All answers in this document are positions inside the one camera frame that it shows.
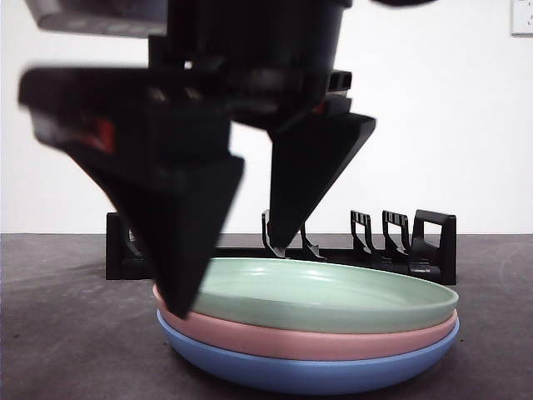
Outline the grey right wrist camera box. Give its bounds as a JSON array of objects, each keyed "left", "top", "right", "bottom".
[{"left": 22, "top": 0, "right": 167, "bottom": 39}]

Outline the black plastic plate rack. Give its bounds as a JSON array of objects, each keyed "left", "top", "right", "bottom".
[{"left": 105, "top": 209, "right": 458, "bottom": 286}]

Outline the blue round plate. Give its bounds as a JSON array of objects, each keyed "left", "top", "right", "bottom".
[{"left": 156, "top": 310, "right": 461, "bottom": 396}]

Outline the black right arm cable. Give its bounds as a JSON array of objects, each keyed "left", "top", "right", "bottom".
[{"left": 372, "top": 0, "right": 438, "bottom": 8}]

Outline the pink round plate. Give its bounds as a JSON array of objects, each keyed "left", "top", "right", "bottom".
[{"left": 152, "top": 285, "right": 460, "bottom": 363}]

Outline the white wall socket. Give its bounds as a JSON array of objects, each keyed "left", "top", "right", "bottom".
[{"left": 511, "top": 0, "right": 533, "bottom": 37}]

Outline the green round plate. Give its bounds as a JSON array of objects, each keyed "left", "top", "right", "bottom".
[{"left": 189, "top": 257, "right": 460, "bottom": 334}]

